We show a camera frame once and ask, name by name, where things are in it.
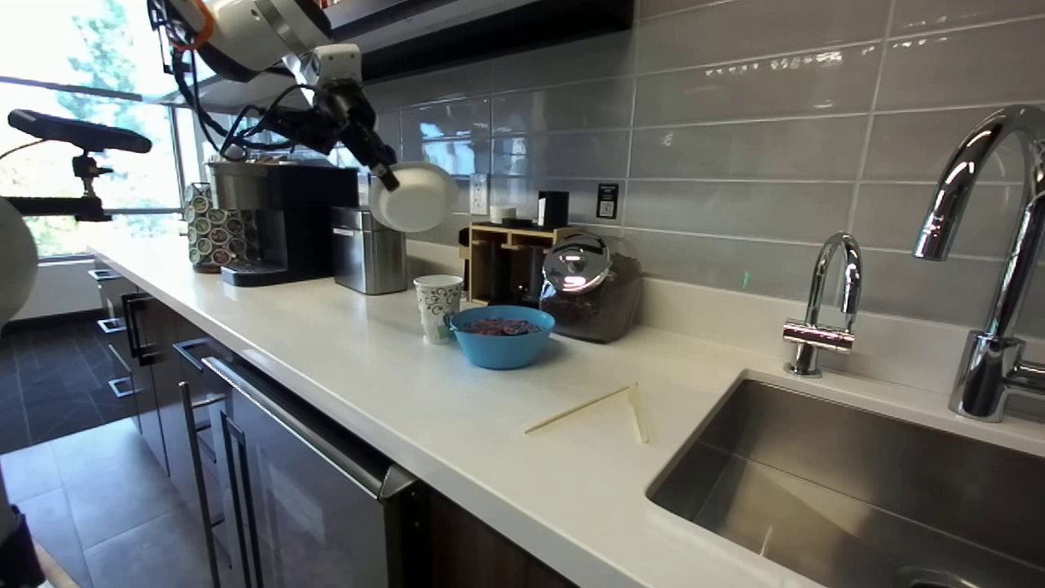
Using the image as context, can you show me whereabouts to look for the small chrome faucet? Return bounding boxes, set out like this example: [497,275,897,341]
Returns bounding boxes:
[779,228,866,379]

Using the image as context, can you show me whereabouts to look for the printed paper cup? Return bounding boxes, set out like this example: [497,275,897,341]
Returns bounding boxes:
[410,271,468,348]

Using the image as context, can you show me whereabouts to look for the dark cabinet drawer fronts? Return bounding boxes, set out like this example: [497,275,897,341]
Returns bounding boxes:
[91,263,238,549]

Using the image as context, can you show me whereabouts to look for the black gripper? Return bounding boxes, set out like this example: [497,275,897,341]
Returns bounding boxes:
[284,79,402,190]

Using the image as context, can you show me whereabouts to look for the stainless dishwasher front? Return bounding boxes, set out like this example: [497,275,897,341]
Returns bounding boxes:
[199,352,420,588]

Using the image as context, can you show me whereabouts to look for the orange cable strap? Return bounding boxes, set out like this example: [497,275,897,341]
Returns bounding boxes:
[186,0,216,45]

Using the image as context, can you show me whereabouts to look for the tall chrome faucet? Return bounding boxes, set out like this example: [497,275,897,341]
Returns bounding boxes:
[908,102,1045,423]

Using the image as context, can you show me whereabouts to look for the dark wall cabinet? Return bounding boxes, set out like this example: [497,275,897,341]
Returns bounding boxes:
[320,0,638,83]

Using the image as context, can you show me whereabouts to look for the patterned paper cup stack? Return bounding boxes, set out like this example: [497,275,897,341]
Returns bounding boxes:
[181,175,224,278]

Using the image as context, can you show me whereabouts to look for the black camera stand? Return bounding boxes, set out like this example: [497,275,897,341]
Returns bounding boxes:
[0,103,157,224]

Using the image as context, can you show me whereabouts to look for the black coffee machine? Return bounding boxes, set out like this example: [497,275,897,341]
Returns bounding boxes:
[210,155,362,291]

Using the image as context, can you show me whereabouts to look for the blue patterned paper plate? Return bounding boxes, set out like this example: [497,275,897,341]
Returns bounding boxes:
[365,159,463,237]

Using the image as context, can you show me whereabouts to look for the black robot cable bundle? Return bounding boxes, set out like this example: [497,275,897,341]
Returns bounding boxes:
[144,0,330,155]

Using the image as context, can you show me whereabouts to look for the stainless steel canister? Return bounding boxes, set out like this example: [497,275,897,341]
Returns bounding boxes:
[330,201,410,300]

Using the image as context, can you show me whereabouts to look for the blue plastic bowl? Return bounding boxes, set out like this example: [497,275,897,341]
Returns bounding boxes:
[444,300,559,371]

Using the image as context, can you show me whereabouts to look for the colourful beads in bowl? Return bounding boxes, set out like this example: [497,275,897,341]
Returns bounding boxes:
[463,314,540,339]

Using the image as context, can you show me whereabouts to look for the wooden coffee organizer shelf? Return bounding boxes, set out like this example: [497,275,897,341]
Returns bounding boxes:
[461,220,581,306]

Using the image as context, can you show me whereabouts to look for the stainless steel sink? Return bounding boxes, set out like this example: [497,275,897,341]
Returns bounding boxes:
[642,368,1045,588]

